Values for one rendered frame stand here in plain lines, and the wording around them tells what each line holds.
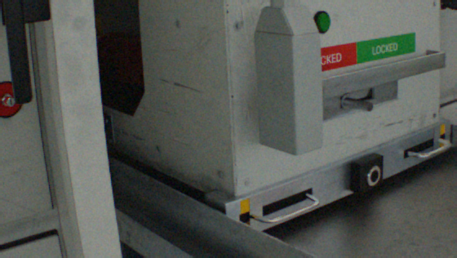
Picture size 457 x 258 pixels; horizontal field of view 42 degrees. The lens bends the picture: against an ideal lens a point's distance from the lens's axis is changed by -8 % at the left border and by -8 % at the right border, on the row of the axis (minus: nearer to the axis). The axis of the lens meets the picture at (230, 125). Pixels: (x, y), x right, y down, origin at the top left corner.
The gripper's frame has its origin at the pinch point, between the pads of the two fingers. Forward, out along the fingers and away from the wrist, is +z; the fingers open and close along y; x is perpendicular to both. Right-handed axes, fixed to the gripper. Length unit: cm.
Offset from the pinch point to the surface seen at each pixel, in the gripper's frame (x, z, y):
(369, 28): -42, -48, -1
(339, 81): -55, -52, -3
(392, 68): -47, -43, 2
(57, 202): -71, -53, -53
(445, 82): 4.1, 21.0, -9.0
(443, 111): -1.5, 27.1, -11.3
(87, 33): -85, -94, 2
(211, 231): -77, -51, -19
